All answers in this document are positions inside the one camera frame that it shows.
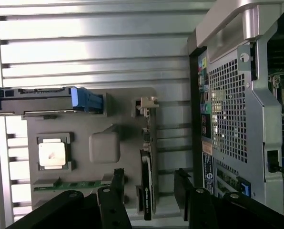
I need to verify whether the hard disk in blue caddy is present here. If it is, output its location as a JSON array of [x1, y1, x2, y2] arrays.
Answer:
[[0, 86, 103, 117]]

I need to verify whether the grey plastic parts rack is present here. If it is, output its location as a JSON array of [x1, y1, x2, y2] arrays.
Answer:
[[21, 87, 188, 222]]

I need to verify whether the silver CPU chip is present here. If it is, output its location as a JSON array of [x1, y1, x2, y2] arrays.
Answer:
[[38, 142, 66, 167]]

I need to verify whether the green RAM stick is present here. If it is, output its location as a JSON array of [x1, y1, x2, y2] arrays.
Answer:
[[33, 181, 114, 191]]

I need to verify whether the black and silver PC case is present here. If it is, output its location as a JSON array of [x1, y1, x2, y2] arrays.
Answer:
[[187, 0, 284, 229]]

